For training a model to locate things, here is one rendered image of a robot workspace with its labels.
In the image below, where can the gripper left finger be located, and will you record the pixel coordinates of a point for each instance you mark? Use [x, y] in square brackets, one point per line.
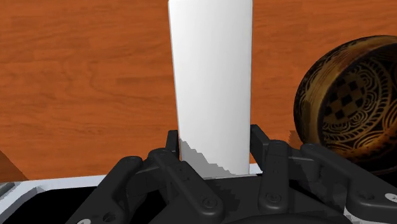
[173, 173]

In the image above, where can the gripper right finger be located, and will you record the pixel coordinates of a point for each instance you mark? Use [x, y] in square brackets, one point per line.
[322, 173]

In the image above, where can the tall white cup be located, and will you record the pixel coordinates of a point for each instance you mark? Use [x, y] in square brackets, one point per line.
[212, 86]

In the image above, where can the brown patterned bowl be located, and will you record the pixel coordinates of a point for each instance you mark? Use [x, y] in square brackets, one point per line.
[350, 102]

